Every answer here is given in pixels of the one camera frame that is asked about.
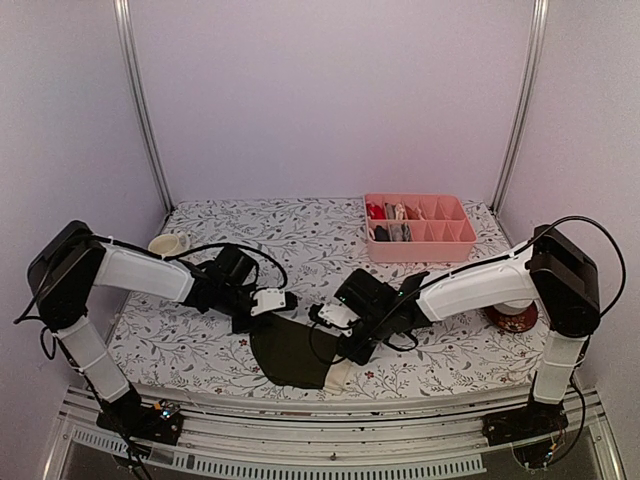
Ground pink divided organizer tray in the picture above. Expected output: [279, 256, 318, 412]
[364, 193, 477, 263]

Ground dark olive cloth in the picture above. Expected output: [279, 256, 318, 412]
[249, 315, 360, 395]

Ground cream ceramic cup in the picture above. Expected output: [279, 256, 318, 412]
[148, 232, 191, 257]

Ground floral patterned table mat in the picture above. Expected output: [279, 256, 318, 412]
[109, 198, 547, 402]

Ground left robot arm white sleeve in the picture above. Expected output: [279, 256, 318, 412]
[26, 219, 196, 446]

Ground robot arm white sleeve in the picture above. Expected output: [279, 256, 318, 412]
[417, 224, 601, 447]
[26, 219, 196, 446]

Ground white bowl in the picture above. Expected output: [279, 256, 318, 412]
[494, 300, 532, 316]

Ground right robot arm white sleeve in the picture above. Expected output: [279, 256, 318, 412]
[417, 224, 601, 447]

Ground red floral saucer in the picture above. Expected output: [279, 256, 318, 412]
[484, 303, 538, 334]

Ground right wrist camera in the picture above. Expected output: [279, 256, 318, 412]
[334, 268, 397, 320]

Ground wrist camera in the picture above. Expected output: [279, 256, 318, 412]
[210, 245, 258, 287]
[334, 268, 397, 320]

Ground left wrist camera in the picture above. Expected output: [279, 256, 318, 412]
[210, 245, 258, 287]

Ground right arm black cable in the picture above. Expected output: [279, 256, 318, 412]
[307, 215, 628, 366]

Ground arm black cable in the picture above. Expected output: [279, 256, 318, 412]
[307, 215, 628, 366]
[12, 242, 289, 361]

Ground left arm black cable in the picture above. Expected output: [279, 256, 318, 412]
[12, 242, 289, 361]

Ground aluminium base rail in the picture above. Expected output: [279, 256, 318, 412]
[41, 385, 626, 480]

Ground left aluminium frame post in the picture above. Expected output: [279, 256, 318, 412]
[113, 0, 175, 215]

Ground aluminium frame post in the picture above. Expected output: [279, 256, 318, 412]
[491, 0, 549, 216]
[113, 0, 175, 215]

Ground right aluminium frame post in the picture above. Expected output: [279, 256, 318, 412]
[491, 0, 549, 216]

